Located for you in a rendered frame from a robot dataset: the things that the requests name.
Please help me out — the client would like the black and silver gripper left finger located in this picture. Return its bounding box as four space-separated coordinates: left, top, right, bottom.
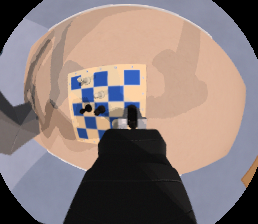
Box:
118 108 129 129

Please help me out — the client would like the blue and cream chessboard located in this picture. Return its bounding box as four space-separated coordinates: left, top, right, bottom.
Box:
68 64 146 144

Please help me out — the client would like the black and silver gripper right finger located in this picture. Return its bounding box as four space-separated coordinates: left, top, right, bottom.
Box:
135 108 147 129

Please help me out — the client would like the white bishop chess piece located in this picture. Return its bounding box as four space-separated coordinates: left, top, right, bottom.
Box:
77 77 91 85

